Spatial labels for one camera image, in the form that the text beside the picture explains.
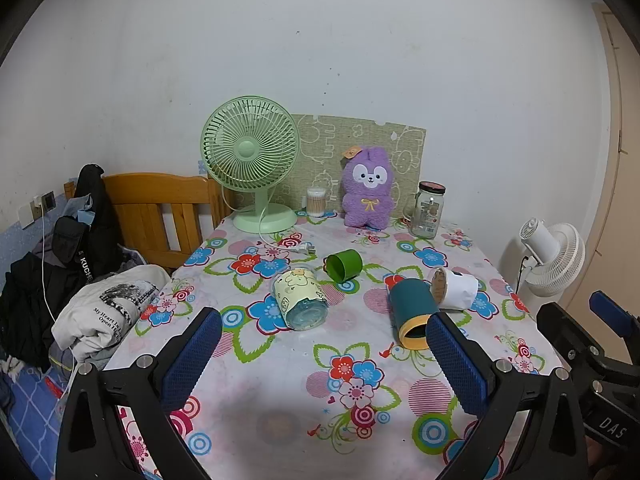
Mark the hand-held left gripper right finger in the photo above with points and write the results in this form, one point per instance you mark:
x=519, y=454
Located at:
x=457, y=365

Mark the wall socket panel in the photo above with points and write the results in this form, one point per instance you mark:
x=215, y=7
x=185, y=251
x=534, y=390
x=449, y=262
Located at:
x=48, y=200

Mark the white cup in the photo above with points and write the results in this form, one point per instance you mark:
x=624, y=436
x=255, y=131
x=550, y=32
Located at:
x=460, y=290

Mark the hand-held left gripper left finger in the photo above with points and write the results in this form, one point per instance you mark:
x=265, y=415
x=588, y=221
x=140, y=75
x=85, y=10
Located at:
x=192, y=355

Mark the black pouch bag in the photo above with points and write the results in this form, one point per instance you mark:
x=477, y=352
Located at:
x=67, y=240

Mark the white standing fan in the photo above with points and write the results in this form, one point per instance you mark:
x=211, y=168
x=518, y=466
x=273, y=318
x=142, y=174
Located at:
x=560, y=260

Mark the black jacket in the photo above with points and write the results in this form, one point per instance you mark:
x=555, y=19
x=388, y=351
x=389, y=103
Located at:
x=102, y=210

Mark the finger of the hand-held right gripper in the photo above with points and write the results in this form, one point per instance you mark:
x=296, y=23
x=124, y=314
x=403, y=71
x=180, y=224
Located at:
x=565, y=330
x=610, y=310

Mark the blue checked bedsheet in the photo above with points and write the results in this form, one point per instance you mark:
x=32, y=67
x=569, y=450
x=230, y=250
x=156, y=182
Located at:
x=30, y=410

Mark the cotton swab container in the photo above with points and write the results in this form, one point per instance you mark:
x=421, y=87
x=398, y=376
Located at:
x=315, y=205

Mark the glass jar with lid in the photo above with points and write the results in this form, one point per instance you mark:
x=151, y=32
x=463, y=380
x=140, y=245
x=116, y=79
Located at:
x=427, y=215

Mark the green desk fan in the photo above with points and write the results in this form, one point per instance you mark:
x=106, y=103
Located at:
x=246, y=147

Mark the wooden headboard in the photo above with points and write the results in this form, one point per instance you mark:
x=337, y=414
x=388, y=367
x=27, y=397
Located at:
x=150, y=190

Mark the purple plush toy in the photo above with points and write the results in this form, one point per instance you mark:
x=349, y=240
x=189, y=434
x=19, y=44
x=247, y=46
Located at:
x=367, y=200

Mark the white printed t-shirt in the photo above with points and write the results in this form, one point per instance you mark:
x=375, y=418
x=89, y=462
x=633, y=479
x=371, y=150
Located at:
x=100, y=310

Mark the green patterned foam mat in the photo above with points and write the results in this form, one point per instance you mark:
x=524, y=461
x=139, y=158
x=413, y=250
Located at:
x=320, y=145

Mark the green cup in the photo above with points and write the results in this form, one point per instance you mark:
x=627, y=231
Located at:
x=347, y=265

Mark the beige door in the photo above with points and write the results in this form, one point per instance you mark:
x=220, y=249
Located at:
x=625, y=160

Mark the floral tablecloth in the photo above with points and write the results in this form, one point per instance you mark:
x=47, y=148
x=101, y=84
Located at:
x=300, y=360

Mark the teal cup with yellow rim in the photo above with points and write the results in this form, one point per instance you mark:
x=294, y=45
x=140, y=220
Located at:
x=410, y=305

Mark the black clothes pile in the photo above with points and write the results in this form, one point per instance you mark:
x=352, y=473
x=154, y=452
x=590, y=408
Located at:
x=25, y=300

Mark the yellow cartoon print cup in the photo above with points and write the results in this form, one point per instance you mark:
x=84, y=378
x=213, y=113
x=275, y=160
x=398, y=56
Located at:
x=297, y=292

